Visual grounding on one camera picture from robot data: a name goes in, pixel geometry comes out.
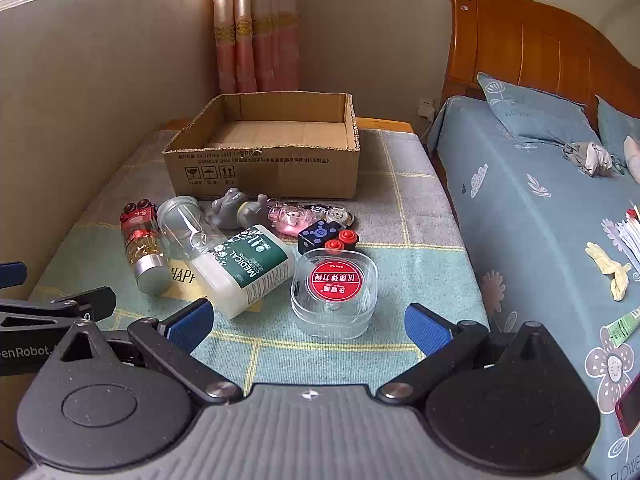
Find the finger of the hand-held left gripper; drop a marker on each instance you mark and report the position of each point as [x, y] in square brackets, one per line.
[90, 301]
[11, 274]

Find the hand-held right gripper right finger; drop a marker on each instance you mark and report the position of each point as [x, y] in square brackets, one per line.
[424, 327]

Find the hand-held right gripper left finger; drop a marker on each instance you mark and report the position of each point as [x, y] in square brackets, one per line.
[192, 324]

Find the yellow greeting card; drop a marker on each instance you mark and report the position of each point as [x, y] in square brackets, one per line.
[182, 280]

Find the white bottle with green label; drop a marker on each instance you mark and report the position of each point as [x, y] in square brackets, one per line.
[240, 280]

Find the red and silver bottle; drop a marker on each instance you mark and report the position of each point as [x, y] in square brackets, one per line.
[142, 245]

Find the clear round box red label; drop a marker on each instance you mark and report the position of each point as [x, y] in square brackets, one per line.
[342, 280]

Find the clear plastic cup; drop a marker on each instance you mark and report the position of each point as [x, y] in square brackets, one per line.
[175, 220]

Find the grey hippo toy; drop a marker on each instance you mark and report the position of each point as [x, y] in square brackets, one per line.
[225, 210]

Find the black toy with red knobs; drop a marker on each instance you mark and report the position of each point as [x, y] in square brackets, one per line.
[346, 237]

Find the blue floral bedsheet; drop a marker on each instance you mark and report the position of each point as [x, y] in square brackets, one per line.
[525, 240]

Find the black cube with blue dots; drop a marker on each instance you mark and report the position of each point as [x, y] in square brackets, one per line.
[317, 235]

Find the pink transparent toy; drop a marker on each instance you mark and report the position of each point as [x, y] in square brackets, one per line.
[290, 220]

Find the clear correction tape dispenser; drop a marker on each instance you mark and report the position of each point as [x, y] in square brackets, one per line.
[335, 215]

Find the brown cardboard box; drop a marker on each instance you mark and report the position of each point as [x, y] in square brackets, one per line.
[260, 172]

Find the yellow rubber glove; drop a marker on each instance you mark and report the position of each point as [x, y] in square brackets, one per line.
[612, 270]

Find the green tube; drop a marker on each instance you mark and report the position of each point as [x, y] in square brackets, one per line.
[622, 329]

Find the wooden table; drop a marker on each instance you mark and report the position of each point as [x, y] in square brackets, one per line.
[390, 124]

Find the red phone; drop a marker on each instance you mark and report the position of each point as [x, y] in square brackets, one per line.
[631, 410]

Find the crumpled grey cloth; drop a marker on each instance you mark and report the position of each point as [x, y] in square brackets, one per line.
[592, 157]

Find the blue floral pillow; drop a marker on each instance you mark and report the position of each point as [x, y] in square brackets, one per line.
[540, 115]
[620, 125]

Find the pale pink soft item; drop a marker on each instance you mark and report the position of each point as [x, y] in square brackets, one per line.
[633, 160]

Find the wooden bed headboard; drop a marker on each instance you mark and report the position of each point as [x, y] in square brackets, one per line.
[540, 45]

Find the pink patterned curtain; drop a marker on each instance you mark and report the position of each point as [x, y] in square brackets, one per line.
[255, 25]

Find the white wall socket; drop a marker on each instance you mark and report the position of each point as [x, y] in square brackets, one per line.
[426, 107]

